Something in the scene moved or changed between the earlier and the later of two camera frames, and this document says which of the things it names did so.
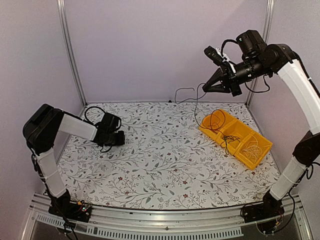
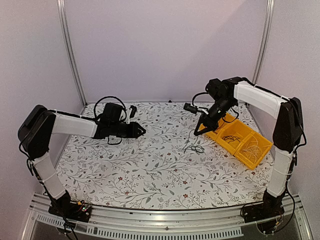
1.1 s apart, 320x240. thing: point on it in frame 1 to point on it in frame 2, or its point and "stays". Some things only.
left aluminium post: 61,14 stays
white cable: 254,150 stays
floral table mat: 167,162 stays
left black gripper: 121,140 to 134,132
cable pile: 217,120 to 198,149
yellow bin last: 253,150 stays
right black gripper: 233,84 to 211,124
